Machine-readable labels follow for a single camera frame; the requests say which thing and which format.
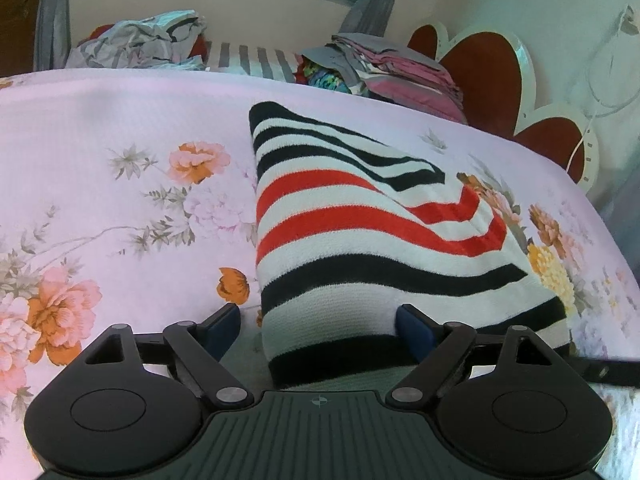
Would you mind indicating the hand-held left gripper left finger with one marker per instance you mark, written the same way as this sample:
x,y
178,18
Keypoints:
x,y
225,327

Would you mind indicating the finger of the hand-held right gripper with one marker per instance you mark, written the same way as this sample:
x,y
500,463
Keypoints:
x,y
607,372

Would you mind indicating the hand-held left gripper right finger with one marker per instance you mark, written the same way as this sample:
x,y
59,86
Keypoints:
x,y
412,327

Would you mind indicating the black red white striped sweater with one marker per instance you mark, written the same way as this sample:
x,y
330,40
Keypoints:
x,y
350,240

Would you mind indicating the stack of folded clothes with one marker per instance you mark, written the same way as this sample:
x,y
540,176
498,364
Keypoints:
x,y
395,70

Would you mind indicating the pile of crumpled clothes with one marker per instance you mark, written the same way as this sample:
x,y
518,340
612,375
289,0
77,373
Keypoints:
x,y
140,40

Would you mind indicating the pink floral bed sheet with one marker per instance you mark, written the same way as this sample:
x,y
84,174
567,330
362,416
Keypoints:
x,y
100,120

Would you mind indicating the red and white headboard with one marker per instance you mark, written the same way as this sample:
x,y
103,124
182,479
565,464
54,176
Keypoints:
x,y
485,75

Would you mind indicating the grey white striped cloth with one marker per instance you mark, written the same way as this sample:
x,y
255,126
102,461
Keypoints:
x,y
250,60

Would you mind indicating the grey curtain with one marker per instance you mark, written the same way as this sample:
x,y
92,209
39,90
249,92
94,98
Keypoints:
x,y
370,10
55,15

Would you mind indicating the dark wooden wardrobe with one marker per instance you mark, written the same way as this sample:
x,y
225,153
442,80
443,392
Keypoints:
x,y
17,15

